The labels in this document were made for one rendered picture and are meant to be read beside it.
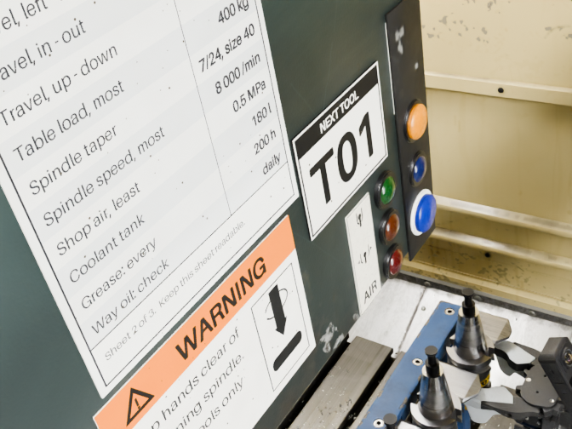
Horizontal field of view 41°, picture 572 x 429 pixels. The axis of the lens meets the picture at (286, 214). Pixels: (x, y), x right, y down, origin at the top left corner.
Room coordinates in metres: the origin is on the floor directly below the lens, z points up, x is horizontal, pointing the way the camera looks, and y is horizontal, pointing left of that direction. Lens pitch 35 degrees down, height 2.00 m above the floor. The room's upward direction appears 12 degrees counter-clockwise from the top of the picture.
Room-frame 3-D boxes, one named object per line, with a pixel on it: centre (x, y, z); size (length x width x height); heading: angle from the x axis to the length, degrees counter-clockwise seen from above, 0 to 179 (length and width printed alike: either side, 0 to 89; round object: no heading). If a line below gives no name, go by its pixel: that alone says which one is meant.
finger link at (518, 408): (0.63, -0.24, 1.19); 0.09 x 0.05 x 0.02; 74
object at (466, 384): (0.66, -0.17, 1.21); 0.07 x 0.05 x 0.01; 49
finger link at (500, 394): (0.65, -0.20, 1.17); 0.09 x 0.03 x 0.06; 74
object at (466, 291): (0.70, -0.21, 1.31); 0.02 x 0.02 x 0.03
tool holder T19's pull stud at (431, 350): (0.62, -0.13, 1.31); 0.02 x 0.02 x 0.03
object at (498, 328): (0.75, -0.24, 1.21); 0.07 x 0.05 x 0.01; 49
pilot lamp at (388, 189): (0.42, -0.07, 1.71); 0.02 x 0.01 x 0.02; 139
